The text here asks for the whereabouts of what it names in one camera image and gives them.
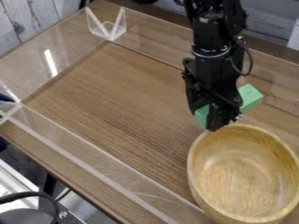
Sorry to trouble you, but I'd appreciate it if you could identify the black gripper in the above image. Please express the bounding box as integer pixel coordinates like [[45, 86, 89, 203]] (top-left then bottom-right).
[[182, 52, 245, 131]]

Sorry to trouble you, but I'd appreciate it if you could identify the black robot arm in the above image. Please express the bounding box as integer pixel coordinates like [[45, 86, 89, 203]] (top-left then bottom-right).
[[182, 0, 253, 131]]

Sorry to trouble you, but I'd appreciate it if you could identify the green rectangular block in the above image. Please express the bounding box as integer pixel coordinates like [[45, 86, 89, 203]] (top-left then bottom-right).
[[194, 84, 264, 129]]

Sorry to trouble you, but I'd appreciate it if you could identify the light wooden bowl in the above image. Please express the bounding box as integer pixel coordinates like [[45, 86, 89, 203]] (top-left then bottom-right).
[[187, 124, 299, 224]]

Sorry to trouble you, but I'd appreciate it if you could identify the clear acrylic tray wall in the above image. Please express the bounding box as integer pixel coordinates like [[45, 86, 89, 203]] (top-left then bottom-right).
[[0, 5, 299, 224]]

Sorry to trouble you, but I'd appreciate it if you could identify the black table leg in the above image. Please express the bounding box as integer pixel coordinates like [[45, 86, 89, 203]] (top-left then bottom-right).
[[42, 174, 58, 196]]

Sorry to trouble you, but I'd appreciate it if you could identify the black cable loop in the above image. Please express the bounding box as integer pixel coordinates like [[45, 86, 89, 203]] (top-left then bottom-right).
[[0, 191, 61, 224]]

